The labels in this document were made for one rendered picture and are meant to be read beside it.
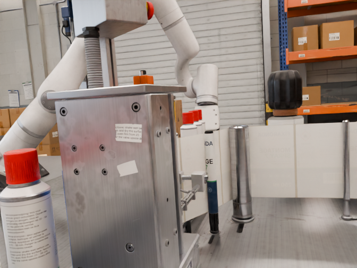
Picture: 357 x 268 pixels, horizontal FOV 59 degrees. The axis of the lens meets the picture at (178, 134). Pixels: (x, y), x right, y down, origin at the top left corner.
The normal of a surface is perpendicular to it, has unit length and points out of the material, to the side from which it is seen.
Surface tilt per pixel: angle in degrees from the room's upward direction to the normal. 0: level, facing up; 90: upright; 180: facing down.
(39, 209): 90
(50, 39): 90
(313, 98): 90
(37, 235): 90
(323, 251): 0
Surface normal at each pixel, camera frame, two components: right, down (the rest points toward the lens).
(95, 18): -0.79, 0.12
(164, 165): 0.95, -0.03
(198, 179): -0.30, 0.13
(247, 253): -0.07, -0.99
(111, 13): 0.61, 0.05
